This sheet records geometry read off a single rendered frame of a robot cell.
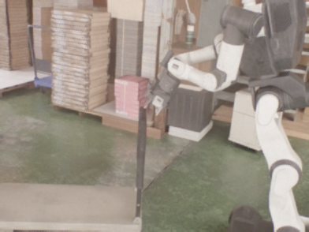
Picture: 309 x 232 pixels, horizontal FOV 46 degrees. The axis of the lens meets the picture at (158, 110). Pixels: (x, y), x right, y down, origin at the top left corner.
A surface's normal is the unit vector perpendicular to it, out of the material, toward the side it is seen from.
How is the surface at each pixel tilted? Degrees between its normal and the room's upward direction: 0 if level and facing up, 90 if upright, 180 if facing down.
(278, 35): 94
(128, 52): 90
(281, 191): 90
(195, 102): 90
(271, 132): 110
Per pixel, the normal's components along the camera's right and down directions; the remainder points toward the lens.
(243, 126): -0.66, 0.20
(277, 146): -0.34, 0.28
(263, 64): -0.48, 0.48
